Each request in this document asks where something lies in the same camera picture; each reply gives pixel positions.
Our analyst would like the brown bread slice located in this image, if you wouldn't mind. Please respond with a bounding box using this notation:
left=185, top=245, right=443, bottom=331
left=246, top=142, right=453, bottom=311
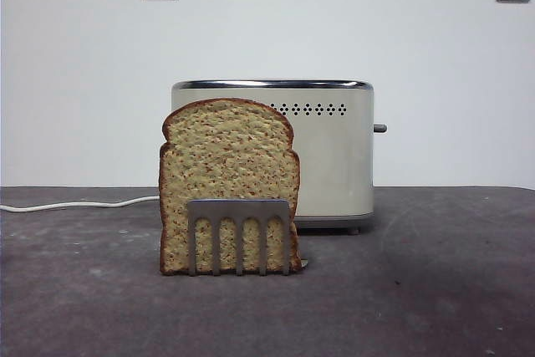
left=158, top=97, right=302, bottom=277

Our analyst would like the cream and chrome toaster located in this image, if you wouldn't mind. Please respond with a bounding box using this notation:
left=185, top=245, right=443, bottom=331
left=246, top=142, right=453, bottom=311
left=171, top=79, right=376, bottom=236

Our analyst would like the stainless steel bread rack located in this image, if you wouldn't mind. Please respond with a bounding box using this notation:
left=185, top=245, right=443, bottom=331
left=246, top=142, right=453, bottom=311
left=186, top=199, right=309, bottom=278

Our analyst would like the white power cable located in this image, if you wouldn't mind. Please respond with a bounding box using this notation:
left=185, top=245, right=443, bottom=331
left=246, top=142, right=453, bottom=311
left=0, top=195, right=161, bottom=212

